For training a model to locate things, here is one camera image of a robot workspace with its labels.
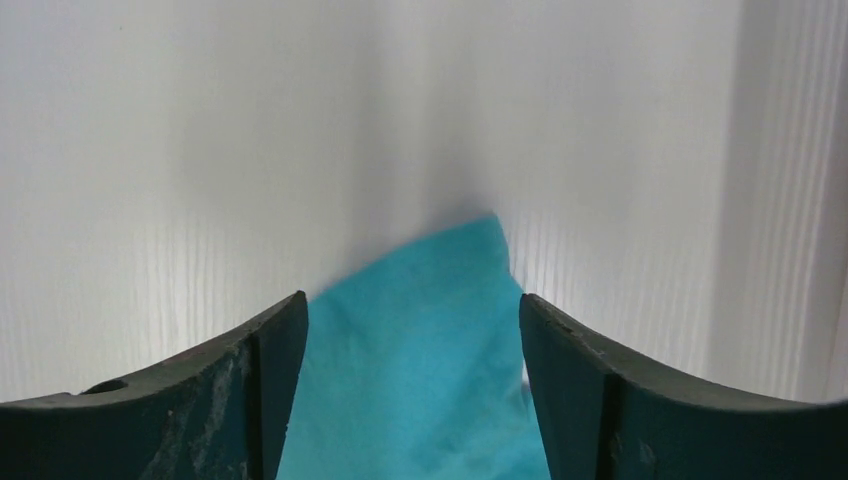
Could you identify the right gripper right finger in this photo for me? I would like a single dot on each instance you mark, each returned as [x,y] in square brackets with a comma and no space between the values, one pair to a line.
[606,411]

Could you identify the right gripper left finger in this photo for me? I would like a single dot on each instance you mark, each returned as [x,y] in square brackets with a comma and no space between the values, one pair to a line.
[219,410]

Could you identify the teal t shirt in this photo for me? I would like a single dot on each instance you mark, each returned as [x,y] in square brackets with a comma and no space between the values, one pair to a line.
[413,369]

